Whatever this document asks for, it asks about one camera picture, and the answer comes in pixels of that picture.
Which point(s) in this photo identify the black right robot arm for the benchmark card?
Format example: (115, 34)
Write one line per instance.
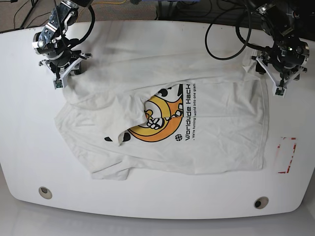
(51, 42)

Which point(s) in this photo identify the white printed t-shirt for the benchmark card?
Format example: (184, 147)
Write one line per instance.
(152, 99)

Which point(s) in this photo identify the left table cable grommet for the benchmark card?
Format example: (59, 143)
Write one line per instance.
(45, 193)

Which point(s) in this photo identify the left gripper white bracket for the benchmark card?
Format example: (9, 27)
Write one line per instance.
(287, 75)

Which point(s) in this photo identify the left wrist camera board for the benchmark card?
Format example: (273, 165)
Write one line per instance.
(277, 91)

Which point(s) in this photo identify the red tape rectangle marking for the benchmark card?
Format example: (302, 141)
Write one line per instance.
(284, 155)

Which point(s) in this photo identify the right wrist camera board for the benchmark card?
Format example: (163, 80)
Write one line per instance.
(60, 83)

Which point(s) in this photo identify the right table cable grommet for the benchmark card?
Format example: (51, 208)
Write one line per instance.
(261, 202)

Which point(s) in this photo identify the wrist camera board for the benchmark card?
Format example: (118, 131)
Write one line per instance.
(277, 91)
(60, 83)

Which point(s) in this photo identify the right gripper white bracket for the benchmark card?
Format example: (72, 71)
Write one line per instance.
(66, 64)

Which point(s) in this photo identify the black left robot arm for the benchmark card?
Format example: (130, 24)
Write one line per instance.
(288, 57)

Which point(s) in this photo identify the table cable grommet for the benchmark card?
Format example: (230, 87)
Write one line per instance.
(261, 202)
(45, 193)

